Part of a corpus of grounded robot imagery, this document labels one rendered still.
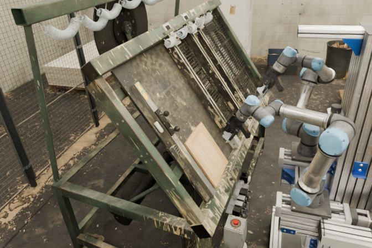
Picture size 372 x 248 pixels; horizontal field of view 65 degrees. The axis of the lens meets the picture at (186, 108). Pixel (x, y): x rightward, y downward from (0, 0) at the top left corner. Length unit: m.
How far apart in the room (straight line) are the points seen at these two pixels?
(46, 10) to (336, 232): 2.15
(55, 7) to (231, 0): 4.17
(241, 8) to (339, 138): 4.57
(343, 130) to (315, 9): 5.81
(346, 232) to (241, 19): 4.51
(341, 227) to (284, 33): 5.73
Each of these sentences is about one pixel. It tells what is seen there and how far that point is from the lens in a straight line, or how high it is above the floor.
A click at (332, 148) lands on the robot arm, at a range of 1.52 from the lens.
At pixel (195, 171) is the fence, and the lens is 2.07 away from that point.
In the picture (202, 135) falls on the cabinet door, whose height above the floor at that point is 1.16.
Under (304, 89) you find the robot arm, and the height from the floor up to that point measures 1.48.
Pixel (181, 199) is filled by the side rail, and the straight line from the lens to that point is 1.92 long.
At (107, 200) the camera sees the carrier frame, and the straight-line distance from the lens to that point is 2.43.
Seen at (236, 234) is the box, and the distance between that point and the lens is 1.96.
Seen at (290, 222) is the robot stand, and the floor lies 0.88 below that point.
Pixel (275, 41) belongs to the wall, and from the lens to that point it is 7.36.
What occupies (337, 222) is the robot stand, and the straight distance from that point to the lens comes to 2.08.
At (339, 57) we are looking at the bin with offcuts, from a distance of 6.35.
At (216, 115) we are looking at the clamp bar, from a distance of 2.48.
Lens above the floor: 2.44
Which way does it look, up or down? 29 degrees down
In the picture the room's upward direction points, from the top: 4 degrees counter-clockwise
